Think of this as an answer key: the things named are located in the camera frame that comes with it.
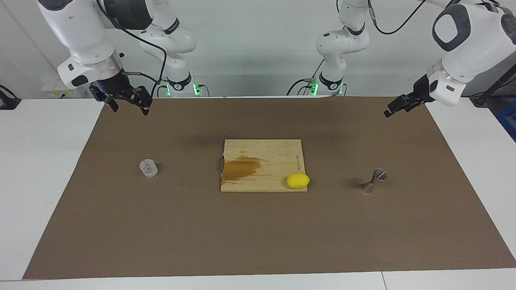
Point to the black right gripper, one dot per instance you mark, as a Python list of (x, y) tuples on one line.
[(115, 88)]

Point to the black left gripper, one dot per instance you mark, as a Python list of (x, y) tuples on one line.
[(422, 90)]

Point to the small clear glass cup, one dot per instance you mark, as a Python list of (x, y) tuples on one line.
[(148, 168)]

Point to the steel double jigger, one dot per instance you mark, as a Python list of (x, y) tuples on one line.
[(379, 174)]

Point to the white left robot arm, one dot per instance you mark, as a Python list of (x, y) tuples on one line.
[(471, 48)]

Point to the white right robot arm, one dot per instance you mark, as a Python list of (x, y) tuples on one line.
[(80, 28)]

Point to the black tripod leg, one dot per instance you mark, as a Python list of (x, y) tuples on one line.
[(479, 98)]

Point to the white power strip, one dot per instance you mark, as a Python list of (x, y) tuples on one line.
[(52, 90)]

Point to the blue box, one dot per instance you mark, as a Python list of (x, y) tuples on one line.
[(508, 121)]

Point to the black clamp stand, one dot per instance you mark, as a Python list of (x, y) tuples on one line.
[(8, 102)]

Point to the brown table mat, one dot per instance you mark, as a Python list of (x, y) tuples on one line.
[(161, 225)]

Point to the yellow lemon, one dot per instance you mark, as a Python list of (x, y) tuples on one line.
[(298, 181)]

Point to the wooden cutting board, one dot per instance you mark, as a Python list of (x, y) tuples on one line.
[(274, 161)]

